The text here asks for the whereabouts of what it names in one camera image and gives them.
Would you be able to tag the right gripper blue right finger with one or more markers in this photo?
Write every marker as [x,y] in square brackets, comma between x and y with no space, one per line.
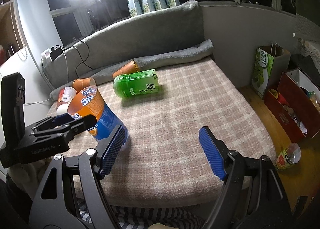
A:
[252,195]

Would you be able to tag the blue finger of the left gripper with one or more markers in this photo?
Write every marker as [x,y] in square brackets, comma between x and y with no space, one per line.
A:
[61,120]
[71,129]

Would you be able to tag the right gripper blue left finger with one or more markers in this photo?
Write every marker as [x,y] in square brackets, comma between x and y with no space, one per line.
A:
[55,203]

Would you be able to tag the blue Arctic Ocean cup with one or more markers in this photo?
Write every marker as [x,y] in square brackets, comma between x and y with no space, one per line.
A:
[89,101]

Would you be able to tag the white plastic cup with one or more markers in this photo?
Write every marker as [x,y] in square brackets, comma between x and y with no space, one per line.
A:
[62,109]

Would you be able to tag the red orange labelled cup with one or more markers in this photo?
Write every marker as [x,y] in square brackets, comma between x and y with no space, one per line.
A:
[66,95]

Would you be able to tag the orange paper cup left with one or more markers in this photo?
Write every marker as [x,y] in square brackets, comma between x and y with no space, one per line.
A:
[80,84]

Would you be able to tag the orange paper cup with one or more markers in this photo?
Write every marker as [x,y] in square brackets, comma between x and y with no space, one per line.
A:
[80,84]
[129,68]

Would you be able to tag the green plastic cup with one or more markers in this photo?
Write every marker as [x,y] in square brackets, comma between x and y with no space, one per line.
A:
[128,85]

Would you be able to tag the orange paper cup right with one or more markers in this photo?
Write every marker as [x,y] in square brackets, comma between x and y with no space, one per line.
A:
[129,68]

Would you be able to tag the plastic bottle on floor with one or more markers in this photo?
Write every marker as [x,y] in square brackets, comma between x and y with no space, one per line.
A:
[288,157]

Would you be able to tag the white power strip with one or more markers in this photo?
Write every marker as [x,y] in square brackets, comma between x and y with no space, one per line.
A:
[45,55]

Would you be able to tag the black power adapter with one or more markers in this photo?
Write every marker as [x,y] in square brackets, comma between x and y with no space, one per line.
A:
[55,52]

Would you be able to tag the plaid beige seat cover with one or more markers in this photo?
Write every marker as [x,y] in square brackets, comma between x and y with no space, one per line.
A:
[162,163]

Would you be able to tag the red cardboard box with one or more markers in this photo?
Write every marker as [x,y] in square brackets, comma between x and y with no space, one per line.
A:
[295,105]

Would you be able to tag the black tripod stand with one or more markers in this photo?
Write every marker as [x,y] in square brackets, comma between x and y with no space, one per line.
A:
[100,8]

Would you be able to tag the grey rolled blanket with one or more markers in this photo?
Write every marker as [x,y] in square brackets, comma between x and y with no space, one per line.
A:
[60,75]

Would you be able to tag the green paper shopping bag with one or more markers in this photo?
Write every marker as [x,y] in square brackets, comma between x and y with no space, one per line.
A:
[270,62]

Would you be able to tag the grey sofa backrest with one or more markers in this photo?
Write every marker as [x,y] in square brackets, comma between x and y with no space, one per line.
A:
[153,33]

